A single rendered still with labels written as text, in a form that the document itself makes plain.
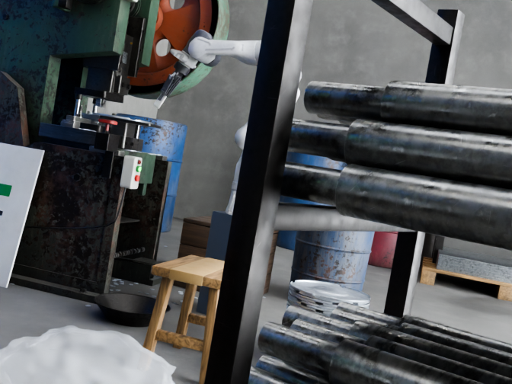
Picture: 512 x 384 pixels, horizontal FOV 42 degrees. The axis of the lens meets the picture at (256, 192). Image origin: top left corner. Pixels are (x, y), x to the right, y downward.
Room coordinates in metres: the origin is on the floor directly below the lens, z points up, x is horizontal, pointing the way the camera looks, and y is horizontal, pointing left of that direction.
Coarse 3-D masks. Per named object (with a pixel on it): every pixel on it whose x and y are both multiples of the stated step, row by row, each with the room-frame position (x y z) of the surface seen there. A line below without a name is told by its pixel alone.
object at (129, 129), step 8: (120, 120) 3.00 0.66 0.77; (128, 120) 2.99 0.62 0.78; (112, 128) 3.03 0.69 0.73; (120, 128) 3.02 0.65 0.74; (128, 128) 3.04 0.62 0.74; (160, 128) 3.09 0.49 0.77; (120, 136) 3.02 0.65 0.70; (128, 136) 3.05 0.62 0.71; (120, 144) 3.02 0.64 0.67; (128, 144) 3.06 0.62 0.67
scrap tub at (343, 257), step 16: (304, 240) 3.42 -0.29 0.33; (320, 240) 3.36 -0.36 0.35; (336, 240) 3.34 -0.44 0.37; (352, 240) 3.35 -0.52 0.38; (368, 240) 3.41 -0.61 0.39; (304, 256) 3.41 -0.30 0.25; (320, 256) 3.35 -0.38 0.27; (336, 256) 3.34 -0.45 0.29; (352, 256) 3.36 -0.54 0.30; (368, 256) 3.46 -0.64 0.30; (304, 272) 3.40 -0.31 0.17; (320, 272) 3.35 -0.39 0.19; (336, 272) 3.34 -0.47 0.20; (352, 272) 3.37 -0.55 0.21
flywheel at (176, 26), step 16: (160, 0) 3.45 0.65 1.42; (192, 0) 3.41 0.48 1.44; (208, 0) 3.35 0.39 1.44; (160, 16) 3.42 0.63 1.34; (176, 16) 3.42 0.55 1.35; (192, 16) 3.40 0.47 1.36; (208, 16) 3.35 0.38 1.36; (160, 32) 3.44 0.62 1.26; (176, 32) 3.42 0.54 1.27; (192, 32) 3.40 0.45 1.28; (208, 32) 3.34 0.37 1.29; (176, 48) 3.42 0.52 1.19; (160, 64) 3.44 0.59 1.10; (144, 80) 3.42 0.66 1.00; (160, 80) 3.39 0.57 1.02
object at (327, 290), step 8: (296, 280) 2.44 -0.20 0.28; (304, 280) 2.47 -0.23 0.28; (312, 280) 2.49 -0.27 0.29; (296, 288) 2.29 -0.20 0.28; (304, 288) 2.33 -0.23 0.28; (312, 288) 2.35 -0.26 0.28; (320, 288) 2.35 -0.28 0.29; (328, 288) 2.38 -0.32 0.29; (336, 288) 2.41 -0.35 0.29; (344, 288) 2.47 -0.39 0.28; (352, 288) 2.47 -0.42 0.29; (320, 296) 2.22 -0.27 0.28; (328, 296) 2.25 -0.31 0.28; (336, 296) 2.28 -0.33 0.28; (344, 296) 2.30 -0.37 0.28; (352, 296) 2.33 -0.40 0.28; (360, 296) 2.35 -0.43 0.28; (368, 296) 2.37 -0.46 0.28
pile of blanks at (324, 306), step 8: (288, 296) 2.37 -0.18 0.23; (296, 296) 2.28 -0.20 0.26; (304, 296) 2.25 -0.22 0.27; (312, 296) 2.23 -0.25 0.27; (288, 304) 2.33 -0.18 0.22; (296, 304) 2.27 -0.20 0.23; (304, 304) 2.27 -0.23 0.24; (312, 304) 2.23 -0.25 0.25; (320, 304) 2.23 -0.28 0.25; (328, 304) 2.22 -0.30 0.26; (336, 304) 2.23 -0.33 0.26; (360, 304) 2.25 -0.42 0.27; (368, 304) 2.29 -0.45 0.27; (320, 312) 2.26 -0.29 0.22; (328, 312) 2.21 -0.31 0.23
